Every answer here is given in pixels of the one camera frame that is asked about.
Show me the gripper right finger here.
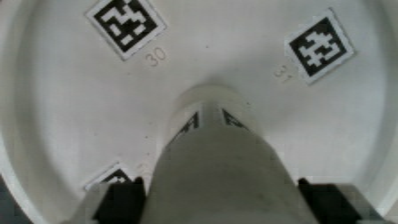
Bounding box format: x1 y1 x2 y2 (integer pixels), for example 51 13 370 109
298 178 383 224

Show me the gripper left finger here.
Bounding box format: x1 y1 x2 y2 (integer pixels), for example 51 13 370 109
68 177 147 224

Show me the white cylindrical table leg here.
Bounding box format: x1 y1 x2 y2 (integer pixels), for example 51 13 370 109
141 85 317 224

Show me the white round table top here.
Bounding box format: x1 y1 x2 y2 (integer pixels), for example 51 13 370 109
0 0 398 224

